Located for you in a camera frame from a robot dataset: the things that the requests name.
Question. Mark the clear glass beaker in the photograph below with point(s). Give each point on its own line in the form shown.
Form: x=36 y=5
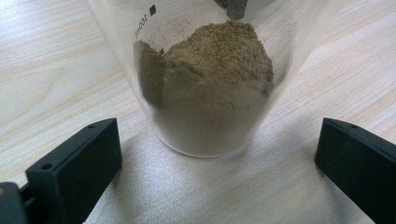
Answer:
x=118 y=46

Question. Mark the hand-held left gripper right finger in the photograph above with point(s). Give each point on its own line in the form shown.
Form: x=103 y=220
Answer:
x=358 y=165

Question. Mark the dark grey object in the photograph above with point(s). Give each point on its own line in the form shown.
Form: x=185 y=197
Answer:
x=235 y=7

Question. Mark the brown powder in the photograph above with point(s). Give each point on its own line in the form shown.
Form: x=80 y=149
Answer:
x=218 y=77

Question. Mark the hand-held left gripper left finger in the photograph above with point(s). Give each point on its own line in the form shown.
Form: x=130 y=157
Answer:
x=74 y=168

